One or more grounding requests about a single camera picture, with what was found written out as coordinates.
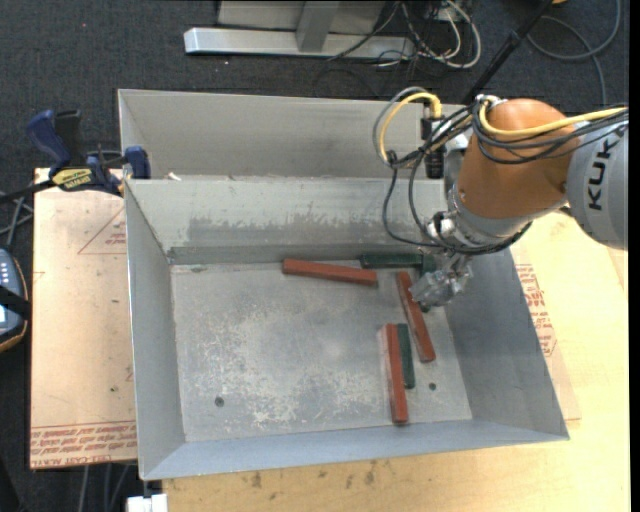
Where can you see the brown cardboard board, red print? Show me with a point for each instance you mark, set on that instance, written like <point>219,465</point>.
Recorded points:
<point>75,310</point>

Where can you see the black cylinder on white bracket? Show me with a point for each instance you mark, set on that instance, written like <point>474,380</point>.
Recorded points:
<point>434,165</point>

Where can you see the grey metal bin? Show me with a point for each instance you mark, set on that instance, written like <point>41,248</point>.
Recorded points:
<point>280,350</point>

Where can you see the dark green flat block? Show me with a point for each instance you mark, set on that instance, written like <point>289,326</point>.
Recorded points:
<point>406,357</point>
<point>390,260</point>

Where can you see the red-brown flat block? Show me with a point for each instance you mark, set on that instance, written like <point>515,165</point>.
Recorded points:
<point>330,272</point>
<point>396,380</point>
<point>417,325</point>

